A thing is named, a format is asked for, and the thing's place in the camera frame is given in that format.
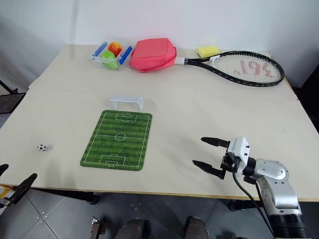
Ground green soccer field mat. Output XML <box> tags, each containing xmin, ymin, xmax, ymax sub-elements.
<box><xmin>79</xmin><ymin>110</ymin><xmax>153</xmax><ymax>173</ymax></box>

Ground green toy apple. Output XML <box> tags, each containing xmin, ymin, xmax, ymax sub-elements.
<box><xmin>100</xmin><ymin>50</ymin><xmax>119</xmax><ymax>71</ymax></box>

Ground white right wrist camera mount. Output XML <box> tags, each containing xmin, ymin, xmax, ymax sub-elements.
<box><xmin>227</xmin><ymin>136</ymin><xmax>251</xmax><ymax>167</ymax></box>

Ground black tennis racket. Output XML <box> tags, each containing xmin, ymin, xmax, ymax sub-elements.
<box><xmin>175</xmin><ymin>50</ymin><xmax>286</xmax><ymax>88</ymax></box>

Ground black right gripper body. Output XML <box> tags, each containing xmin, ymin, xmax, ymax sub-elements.
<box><xmin>220</xmin><ymin>148</ymin><xmax>244</xmax><ymax>180</ymax></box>

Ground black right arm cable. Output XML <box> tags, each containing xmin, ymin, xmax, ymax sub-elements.
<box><xmin>232</xmin><ymin>171</ymin><xmax>275</xmax><ymax>239</ymax></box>

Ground clear box with blue latches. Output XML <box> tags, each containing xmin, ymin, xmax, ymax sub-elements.
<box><xmin>91</xmin><ymin>40</ymin><xmax>133</xmax><ymax>72</ymax></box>

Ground rusty metal bracket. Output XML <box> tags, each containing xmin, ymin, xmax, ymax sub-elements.
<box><xmin>90</xmin><ymin>216</ymin><xmax>107</xmax><ymax>239</ymax></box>

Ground dark rounded shape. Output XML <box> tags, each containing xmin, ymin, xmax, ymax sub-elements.
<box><xmin>183</xmin><ymin>216</ymin><xmax>210</xmax><ymax>239</ymax></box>
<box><xmin>119</xmin><ymin>218</ymin><xmax>151</xmax><ymax>239</ymax></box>

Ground small white goal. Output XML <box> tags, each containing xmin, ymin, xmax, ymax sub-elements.
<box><xmin>109</xmin><ymin>95</ymin><xmax>145</xmax><ymax>112</ymax></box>

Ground pink fabric bag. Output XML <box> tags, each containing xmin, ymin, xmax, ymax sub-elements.
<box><xmin>129</xmin><ymin>37</ymin><xmax>178</xmax><ymax>73</ymax></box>

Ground red yellow toy peach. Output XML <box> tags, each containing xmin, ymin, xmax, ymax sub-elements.
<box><xmin>107</xmin><ymin>41</ymin><xmax>123</xmax><ymax>55</ymax></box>

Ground dark object beside table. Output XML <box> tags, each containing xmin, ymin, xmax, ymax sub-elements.
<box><xmin>293</xmin><ymin>65</ymin><xmax>319</xmax><ymax>130</ymax></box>

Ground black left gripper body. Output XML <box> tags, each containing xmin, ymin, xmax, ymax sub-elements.
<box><xmin>0</xmin><ymin>196</ymin><xmax>16</xmax><ymax>209</ymax></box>

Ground black stand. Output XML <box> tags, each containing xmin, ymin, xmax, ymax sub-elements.
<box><xmin>0</xmin><ymin>79</ymin><xmax>27</xmax><ymax>116</ymax></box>

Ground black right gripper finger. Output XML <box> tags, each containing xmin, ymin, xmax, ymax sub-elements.
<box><xmin>200</xmin><ymin>136</ymin><xmax>231</xmax><ymax>150</ymax></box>
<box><xmin>192</xmin><ymin>160</ymin><xmax>224</xmax><ymax>180</ymax></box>

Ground yellow sponge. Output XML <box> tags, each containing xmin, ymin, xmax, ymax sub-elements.
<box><xmin>197</xmin><ymin>45</ymin><xmax>221</xmax><ymax>60</ymax></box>

